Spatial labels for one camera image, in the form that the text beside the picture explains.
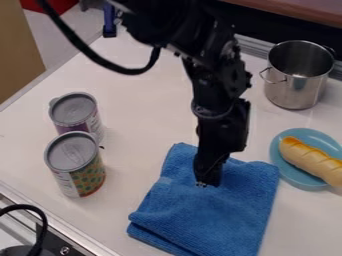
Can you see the blue clamp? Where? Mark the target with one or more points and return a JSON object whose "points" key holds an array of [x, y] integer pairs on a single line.
{"points": [[109, 23]]}

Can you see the wooden desk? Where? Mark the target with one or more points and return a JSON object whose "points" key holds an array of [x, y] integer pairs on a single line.
{"points": [[302, 10]]}

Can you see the blue plate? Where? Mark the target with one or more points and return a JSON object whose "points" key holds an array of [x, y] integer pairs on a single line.
{"points": [[286, 174]]}

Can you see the cardboard box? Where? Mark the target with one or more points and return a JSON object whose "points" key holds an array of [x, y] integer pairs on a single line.
{"points": [[18, 50]]}

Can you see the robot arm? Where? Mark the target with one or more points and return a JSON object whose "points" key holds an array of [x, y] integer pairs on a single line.
{"points": [[214, 63]]}

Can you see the purple can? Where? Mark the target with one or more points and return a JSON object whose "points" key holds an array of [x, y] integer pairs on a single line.
{"points": [[75, 111]]}

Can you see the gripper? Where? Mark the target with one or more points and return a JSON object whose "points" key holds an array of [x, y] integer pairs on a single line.
{"points": [[220, 136]]}

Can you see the yellow toy bread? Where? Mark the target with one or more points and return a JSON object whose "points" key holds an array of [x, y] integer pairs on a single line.
{"points": [[311, 160]]}

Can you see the green orange dotted can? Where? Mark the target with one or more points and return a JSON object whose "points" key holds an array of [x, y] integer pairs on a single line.
{"points": [[73, 158]]}

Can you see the silver pot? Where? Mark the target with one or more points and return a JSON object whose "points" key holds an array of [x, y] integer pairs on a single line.
{"points": [[294, 91]]}

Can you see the blue cloth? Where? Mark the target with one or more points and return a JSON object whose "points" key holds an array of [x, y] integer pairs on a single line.
{"points": [[209, 216]]}

